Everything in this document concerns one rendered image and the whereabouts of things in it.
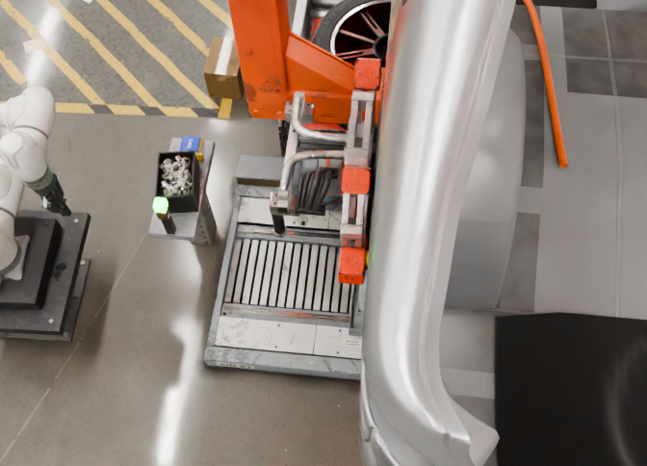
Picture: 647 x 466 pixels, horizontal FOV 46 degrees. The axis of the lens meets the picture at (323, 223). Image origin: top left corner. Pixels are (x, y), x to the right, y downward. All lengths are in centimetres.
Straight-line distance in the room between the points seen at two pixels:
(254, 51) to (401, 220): 140
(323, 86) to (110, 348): 134
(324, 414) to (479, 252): 121
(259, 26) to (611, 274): 133
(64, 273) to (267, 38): 118
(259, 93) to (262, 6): 44
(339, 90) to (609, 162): 101
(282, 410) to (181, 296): 64
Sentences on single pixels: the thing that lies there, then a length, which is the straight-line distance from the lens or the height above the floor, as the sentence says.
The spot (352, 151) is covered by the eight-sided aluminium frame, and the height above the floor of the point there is 112.
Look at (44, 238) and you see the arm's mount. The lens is 305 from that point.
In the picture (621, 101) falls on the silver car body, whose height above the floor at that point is 105.
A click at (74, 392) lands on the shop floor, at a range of 318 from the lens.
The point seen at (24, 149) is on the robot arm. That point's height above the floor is 112.
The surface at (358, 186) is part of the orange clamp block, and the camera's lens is 204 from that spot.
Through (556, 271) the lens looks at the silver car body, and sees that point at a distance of 222.
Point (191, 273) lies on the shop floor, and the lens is 324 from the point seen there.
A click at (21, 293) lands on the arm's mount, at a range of 299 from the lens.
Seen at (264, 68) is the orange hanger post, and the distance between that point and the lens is 272.
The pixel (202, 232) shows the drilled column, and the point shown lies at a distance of 319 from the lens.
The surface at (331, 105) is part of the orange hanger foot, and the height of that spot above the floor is 63.
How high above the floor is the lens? 288
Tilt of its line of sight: 61 degrees down
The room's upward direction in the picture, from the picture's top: 4 degrees counter-clockwise
